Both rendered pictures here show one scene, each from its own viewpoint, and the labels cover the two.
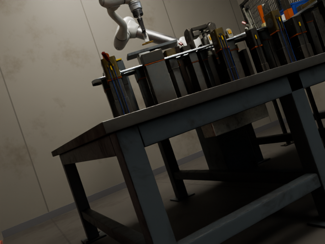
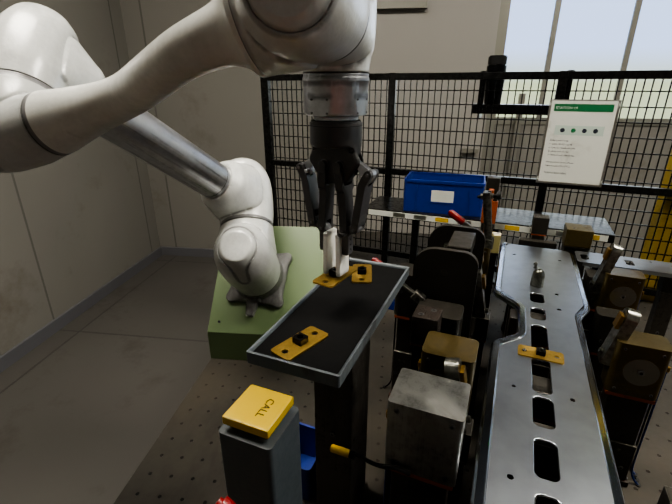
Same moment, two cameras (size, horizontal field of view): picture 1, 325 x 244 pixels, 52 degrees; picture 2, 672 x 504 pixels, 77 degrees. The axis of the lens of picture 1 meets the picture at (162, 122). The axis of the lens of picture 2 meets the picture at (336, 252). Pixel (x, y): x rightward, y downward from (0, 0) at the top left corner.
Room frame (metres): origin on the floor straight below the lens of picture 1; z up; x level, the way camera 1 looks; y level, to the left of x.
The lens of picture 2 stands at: (2.07, 0.44, 1.50)
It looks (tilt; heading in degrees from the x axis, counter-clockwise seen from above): 22 degrees down; 302
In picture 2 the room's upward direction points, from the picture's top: straight up
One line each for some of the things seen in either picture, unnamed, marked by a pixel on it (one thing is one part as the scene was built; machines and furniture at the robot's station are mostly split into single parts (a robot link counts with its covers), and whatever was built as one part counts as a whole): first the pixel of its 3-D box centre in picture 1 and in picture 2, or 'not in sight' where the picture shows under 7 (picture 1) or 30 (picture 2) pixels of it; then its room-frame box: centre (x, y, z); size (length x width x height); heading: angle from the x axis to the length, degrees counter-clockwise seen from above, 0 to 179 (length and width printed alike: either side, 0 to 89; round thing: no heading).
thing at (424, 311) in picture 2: (184, 75); (419, 396); (2.30, -0.25, 0.90); 0.05 x 0.05 x 0.40; 10
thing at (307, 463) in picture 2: not in sight; (300, 459); (2.50, -0.10, 0.75); 0.11 x 0.10 x 0.09; 100
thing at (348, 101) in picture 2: (135, 7); (335, 97); (2.40, -0.08, 1.49); 0.09 x 0.09 x 0.06
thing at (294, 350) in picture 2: not in sight; (300, 340); (2.38, 0.04, 1.17); 0.08 x 0.04 x 0.01; 82
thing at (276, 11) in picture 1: (281, 40); (614, 330); (1.95, -0.82, 0.87); 0.12 x 0.07 x 0.35; 10
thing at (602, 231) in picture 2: not in sight; (479, 216); (2.45, -1.23, 1.02); 0.90 x 0.22 x 0.03; 10
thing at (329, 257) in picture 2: not in sight; (329, 250); (2.41, -0.08, 1.26); 0.03 x 0.01 x 0.07; 91
